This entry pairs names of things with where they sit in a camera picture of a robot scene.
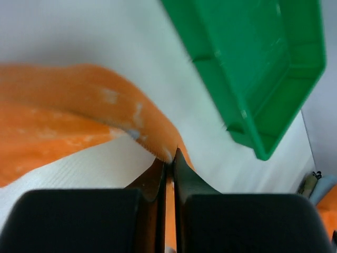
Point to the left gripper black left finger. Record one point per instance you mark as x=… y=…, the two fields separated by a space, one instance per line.
x=131 y=219

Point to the orange white tie-dye trousers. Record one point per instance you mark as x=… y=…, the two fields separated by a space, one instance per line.
x=103 y=96

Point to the green plastic tray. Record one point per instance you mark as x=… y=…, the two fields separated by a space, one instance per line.
x=259 y=60

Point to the folded light blue cloth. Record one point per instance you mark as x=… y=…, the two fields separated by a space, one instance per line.
x=323 y=186

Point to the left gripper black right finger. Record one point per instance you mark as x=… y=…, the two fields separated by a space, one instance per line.
x=210 y=221

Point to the folded plain orange trousers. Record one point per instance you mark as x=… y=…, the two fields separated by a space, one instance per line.
x=327 y=210

